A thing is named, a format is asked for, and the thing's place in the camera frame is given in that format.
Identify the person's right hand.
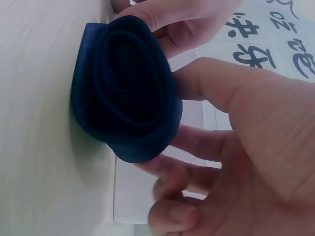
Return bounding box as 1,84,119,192
134,57,315,236

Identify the person's left hand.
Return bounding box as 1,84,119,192
110,0,256,61

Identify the navy blue necktie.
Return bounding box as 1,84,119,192
69,15,184,164

